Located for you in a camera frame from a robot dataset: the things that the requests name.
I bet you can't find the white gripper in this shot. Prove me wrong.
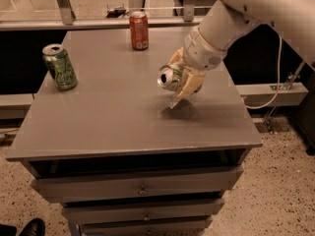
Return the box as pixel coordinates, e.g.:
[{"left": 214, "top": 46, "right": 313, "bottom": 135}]
[{"left": 167, "top": 27, "right": 227, "bottom": 108}]

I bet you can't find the white green 7up can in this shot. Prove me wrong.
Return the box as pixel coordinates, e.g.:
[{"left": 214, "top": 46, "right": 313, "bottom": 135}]
[{"left": 157, "top": 64, "right": 183, "bottom": 91}]

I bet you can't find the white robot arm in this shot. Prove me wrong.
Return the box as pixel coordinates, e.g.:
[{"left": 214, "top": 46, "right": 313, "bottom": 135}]
[{"left": 165, "top": 0, "right": 315, "bottom": 106}]

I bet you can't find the orange soda can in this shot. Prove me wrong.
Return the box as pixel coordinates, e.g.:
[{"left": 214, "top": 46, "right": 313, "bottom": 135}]
[{"left": 129, "top": 11, "right": 149, "bottom": 50}]

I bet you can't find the green soda can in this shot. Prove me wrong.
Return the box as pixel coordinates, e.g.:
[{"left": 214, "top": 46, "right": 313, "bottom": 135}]
[{"left": 42, "top": 43, "right": 78, "bottom": 90}]

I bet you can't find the small black floor device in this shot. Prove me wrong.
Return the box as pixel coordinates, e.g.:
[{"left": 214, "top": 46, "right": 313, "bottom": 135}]
[{"left": 106, "top": 5, "right": 128, "bottom": 18}]

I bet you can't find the grey drawer cabinet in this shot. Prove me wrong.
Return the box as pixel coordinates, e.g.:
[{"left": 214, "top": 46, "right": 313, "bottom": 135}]
[{"left": 8, "top": 28, "right": 261, "bottom": 236}]

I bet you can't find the grey metal railing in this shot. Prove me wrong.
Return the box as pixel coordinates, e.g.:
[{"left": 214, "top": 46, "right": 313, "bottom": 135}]
[{"left": 0, "top": 0, "right": 202, "bottom": 31}]

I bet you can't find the black shoe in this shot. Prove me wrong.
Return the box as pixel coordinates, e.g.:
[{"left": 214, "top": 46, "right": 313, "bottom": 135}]
[{"left": 19, "top": 218, "right": 45, "bottom": 236}]

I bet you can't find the white cable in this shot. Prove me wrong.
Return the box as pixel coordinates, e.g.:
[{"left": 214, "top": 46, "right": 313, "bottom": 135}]
[{"left": 244, "top": 33, "right": 284, "bottom": 110}]

